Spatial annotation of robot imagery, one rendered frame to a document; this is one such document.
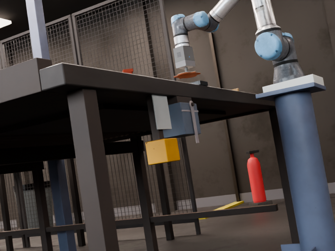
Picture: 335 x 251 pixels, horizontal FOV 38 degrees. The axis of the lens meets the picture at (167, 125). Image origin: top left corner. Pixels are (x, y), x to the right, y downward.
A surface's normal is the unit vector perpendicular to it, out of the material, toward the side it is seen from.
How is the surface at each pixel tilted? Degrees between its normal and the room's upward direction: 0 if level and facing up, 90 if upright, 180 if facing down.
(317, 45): 90
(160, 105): 90
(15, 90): 90
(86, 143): 90
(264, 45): 99
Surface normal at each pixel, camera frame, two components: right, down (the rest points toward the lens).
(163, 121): 0.86, -0.18
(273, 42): -0.52, 0.17
